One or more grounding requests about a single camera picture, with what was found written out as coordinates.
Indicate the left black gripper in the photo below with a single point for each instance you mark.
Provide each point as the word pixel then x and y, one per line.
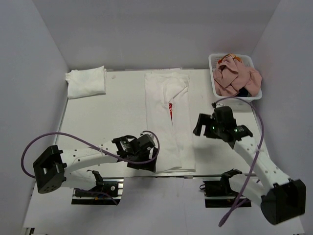
pixel 150 166

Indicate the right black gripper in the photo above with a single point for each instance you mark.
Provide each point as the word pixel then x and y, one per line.
pixel 205 119

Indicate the blue t-shirt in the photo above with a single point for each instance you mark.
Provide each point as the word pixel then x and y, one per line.
pixel 243 92

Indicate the white red-print t-shirt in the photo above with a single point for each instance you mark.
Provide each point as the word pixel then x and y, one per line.
pixel 168 116

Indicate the pink t-shirt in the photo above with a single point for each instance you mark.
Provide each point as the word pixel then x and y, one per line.
pixel 231 74

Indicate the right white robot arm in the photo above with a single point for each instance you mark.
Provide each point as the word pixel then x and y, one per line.
pixel 279 197

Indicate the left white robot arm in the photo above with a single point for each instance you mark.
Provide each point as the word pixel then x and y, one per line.
pixel 56 168

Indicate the white plastic basket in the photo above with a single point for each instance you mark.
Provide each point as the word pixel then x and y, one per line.
pixel 213 58

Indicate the folded white t-shirt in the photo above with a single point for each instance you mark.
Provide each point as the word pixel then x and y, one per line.
pixel 84 83

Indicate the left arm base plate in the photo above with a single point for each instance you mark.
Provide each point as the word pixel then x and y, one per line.
pixel 108 193

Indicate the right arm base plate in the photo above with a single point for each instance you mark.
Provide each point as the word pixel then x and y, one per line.
pixel 216 195

